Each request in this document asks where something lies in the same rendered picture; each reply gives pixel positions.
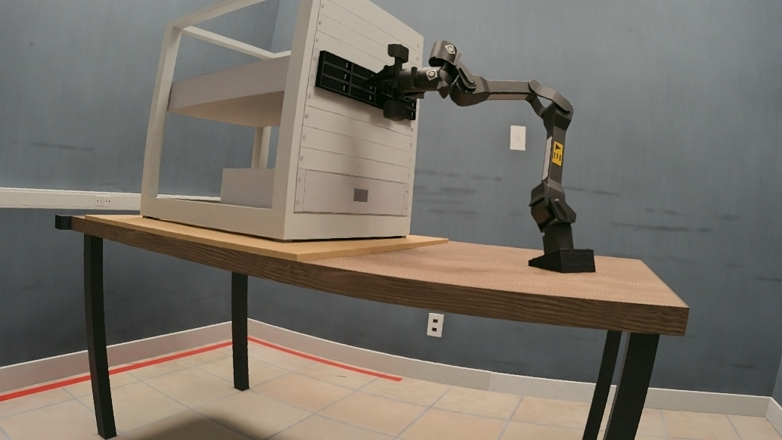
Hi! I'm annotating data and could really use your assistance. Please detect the tan flat board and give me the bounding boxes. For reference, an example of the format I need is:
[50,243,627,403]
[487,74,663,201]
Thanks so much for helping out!
[85,215,448,261]

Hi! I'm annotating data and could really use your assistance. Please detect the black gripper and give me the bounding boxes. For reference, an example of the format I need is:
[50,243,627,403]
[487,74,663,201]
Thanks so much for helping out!
[365,42,425,121]

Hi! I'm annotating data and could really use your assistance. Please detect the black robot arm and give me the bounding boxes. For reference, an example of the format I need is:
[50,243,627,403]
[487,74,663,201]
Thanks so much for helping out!
[419,40,576,254]

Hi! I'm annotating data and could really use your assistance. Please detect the white equipment rack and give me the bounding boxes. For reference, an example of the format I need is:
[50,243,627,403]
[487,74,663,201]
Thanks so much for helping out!
[140,0,424,243]

